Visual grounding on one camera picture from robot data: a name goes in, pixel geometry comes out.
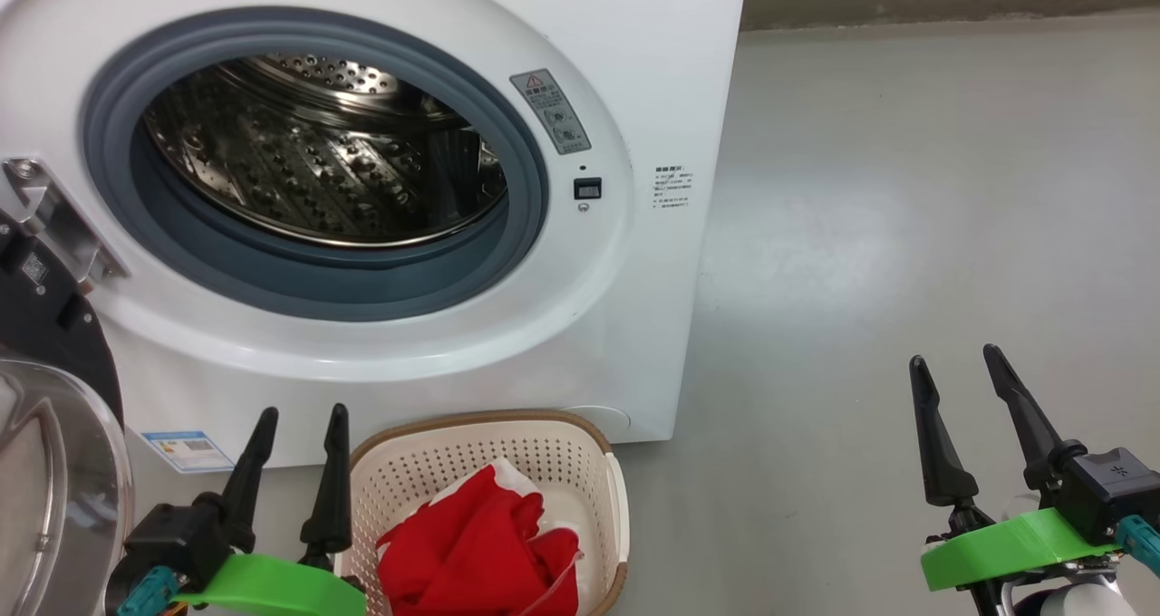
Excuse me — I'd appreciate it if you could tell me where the red basketball jersey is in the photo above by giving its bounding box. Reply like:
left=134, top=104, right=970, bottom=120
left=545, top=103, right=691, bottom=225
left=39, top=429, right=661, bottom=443
left=376, top=460, right=583, bottom=616

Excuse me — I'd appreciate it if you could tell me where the grey rubber door gasket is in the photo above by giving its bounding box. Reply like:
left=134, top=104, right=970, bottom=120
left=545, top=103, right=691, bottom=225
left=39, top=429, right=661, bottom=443
left=80, top=6, right=551, bottom=322

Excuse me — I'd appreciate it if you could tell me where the black round glass door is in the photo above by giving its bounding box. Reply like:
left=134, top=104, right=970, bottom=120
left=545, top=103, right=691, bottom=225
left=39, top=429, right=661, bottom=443
left=0, top=208, right=135, bottom=616

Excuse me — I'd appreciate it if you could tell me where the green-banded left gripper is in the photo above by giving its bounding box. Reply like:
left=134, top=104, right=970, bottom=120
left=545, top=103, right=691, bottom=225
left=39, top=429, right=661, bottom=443
left=172, top=403, right=368, bottom=616

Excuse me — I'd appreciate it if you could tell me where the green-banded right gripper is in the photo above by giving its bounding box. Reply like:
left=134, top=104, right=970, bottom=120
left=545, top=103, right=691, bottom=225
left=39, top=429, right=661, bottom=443
left=909, top=344, right=1125, bottom=592

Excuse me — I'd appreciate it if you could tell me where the blue energy label sticker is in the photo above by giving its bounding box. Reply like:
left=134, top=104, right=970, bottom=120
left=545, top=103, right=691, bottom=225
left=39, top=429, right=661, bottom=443
left=140, top=430, right=237, bottom=475

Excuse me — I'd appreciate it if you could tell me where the perforated steel drum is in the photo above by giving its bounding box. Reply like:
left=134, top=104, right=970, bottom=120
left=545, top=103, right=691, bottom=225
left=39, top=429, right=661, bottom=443
left=143, top=52, right=508, bottom=247

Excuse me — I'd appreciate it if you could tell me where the metal door hinge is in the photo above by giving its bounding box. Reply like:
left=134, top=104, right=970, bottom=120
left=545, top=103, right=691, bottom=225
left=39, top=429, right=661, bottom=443
left=2, top=157, right=130, bottom=284

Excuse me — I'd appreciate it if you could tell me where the grey warning sticker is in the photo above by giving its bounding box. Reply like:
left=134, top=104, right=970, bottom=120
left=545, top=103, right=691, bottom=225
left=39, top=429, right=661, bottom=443
left=509, top=68, right=593, bottom=156

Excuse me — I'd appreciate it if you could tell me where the small printed text label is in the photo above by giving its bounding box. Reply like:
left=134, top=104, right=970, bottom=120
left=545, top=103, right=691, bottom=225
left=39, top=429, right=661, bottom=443
left=652, top=165, right=694, bottom=211

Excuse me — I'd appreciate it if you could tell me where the cream perforated laundry basket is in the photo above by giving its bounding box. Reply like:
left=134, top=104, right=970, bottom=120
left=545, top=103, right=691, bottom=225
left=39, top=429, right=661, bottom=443
left=333, top=409, right=631, bottom=616

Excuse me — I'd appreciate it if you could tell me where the white round filter cap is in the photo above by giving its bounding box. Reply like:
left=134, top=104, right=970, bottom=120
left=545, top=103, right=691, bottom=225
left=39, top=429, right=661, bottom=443
left=557, top=405, right=633, bottom=440

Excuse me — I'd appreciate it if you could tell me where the white washing machine body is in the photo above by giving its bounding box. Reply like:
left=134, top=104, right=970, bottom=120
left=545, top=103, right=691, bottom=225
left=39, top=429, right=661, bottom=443
left=0, top=0, right=751, bottom=472

